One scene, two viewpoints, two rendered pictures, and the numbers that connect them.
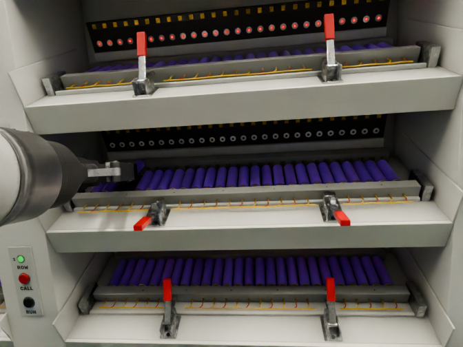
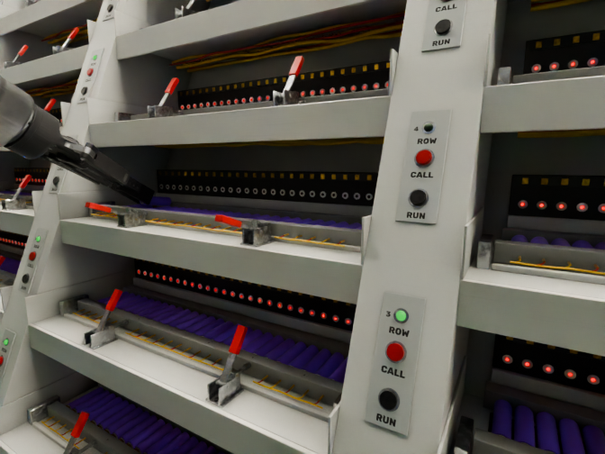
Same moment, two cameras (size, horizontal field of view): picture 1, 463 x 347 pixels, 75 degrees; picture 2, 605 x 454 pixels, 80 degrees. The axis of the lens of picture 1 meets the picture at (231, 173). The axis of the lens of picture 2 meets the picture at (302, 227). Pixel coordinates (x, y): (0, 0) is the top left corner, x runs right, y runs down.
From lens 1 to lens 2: 0.43 m
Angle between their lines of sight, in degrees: 30
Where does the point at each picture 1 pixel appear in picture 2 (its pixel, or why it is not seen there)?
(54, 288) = (44, 270)
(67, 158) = (46, 121)
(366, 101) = (302, 124)
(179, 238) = (131, 241)
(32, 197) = not seen: outside the picture
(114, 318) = (74, 323)
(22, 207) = not seen: outside the picture
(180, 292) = (132, 318)
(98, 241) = (85, 234)
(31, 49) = (118, 93)
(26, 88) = (98, 113)
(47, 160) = (17, 104)
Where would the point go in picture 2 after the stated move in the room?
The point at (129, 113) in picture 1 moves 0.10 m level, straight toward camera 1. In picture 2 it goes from (140, 131) to (105, 102)
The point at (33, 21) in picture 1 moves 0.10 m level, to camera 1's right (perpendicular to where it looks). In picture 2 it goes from (130, 77) to (164, 75)
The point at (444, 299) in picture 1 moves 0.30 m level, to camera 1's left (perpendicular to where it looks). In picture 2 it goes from (347, 383) to (135, 319)
